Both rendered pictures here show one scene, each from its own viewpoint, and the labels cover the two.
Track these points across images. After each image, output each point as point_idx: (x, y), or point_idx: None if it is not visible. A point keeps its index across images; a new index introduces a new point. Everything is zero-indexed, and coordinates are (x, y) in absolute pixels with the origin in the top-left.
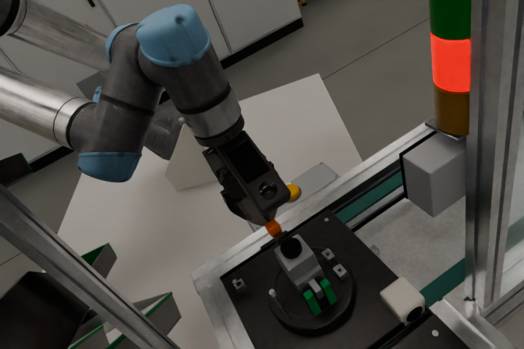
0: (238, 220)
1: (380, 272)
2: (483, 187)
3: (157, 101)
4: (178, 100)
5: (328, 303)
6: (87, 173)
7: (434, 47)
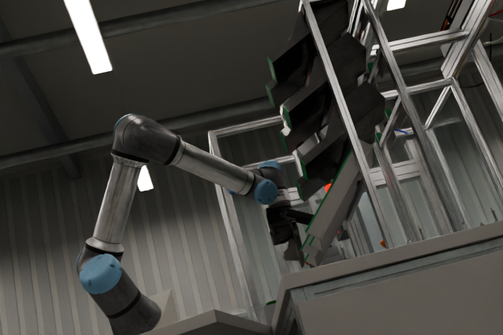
0: None
1: None
2: (355, 222)
3: None
4: (281, 182)
5: None
6: (272, 182)
7: (330, 185)
